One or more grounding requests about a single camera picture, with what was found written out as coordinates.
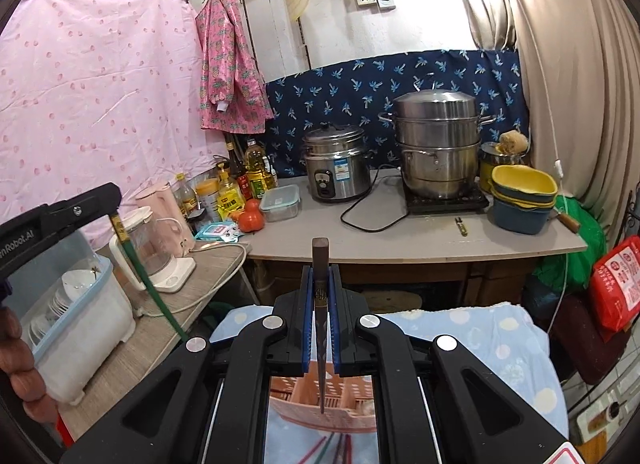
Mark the nail clipper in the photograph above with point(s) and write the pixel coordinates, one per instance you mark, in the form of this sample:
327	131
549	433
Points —
460	226

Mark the green plastic bag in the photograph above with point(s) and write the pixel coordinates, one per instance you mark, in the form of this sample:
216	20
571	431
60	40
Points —
585	244

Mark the yellow and blue basin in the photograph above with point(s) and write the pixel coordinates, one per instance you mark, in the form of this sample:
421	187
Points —
522	181
520	220

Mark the blue dotted blanket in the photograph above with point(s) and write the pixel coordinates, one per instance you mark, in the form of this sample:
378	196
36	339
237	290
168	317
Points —
480	344

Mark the red tomato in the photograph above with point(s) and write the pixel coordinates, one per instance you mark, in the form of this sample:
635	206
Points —
251	218

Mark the stack of white plates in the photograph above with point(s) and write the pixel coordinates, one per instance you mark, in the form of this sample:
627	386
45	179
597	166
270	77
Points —
67	294

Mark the pink electric kettle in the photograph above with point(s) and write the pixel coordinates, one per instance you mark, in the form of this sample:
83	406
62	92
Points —
165	209

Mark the beige curtain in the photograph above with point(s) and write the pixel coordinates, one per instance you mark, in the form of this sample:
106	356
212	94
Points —
575	69

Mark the yellow lidded canister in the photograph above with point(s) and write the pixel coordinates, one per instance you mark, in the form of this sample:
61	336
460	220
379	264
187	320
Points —
207	201

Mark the pink pineapple print smock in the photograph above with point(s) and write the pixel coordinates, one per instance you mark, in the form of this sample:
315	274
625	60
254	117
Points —
227	69

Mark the white dish storage box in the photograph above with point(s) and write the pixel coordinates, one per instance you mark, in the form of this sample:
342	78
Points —
85	344

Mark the dark maroon stool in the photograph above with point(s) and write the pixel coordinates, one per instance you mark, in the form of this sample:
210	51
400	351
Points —
585	339

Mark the red printed bag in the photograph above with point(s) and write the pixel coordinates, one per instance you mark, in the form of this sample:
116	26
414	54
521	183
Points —
615	289

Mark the navy leaf print cloth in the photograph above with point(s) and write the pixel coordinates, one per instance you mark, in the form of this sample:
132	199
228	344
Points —
340	94

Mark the small steel pot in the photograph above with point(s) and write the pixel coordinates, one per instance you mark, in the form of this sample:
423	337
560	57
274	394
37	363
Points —
487	164

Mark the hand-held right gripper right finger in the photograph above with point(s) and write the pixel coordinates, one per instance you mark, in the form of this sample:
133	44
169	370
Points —
334	316

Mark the pink plastic utensil holder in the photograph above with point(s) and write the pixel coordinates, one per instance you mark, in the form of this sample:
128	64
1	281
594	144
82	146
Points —
295	409

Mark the black induction cooktop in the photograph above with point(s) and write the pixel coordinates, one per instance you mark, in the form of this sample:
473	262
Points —
450	204

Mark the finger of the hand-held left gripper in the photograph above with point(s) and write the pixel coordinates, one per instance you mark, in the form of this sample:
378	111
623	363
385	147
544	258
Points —
85	206

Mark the cooking oil bottle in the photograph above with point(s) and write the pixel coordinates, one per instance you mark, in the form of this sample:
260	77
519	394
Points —
256	171

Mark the steel rice cooker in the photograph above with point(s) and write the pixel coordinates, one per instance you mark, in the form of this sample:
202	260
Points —
335	169

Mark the loofah sponge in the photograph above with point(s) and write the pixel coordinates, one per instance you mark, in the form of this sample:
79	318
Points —
514	143

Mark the person's left hand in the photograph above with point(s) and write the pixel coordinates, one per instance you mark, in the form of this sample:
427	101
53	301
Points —
15	379

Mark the steel steamer pot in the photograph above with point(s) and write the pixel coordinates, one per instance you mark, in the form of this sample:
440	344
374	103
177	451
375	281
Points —
435	144

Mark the dark sauce bottle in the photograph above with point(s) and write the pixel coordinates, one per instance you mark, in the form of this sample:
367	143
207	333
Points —
240	174

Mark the pink dotted curtain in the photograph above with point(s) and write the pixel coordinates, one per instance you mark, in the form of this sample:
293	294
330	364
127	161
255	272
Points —
100	94

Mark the white glass kettle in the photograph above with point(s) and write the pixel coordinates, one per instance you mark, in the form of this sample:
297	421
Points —
160	259

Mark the dark red chopstick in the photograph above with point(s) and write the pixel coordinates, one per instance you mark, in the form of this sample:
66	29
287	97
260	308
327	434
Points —
345	450

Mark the yellow dish soap bottle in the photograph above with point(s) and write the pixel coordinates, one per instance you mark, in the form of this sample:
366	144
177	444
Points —
230	199

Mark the brown liquid bottle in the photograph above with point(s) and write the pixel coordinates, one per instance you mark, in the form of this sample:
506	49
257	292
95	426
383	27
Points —
186	196

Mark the green chopstick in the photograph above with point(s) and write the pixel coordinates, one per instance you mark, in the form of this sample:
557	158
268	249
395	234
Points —
150	286
327	449

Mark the wet wipes pack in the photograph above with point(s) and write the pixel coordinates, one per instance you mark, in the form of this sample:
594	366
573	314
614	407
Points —
215	232

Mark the brown wooden chopstick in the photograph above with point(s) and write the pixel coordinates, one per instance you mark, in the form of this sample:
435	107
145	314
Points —
320	264

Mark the clear food container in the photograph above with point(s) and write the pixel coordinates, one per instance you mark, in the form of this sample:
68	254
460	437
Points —
279	205

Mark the round wooden stool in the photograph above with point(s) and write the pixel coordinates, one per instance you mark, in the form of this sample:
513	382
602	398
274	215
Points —
395	300

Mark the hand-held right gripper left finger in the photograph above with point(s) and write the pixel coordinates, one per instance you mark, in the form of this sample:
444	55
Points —
309	316

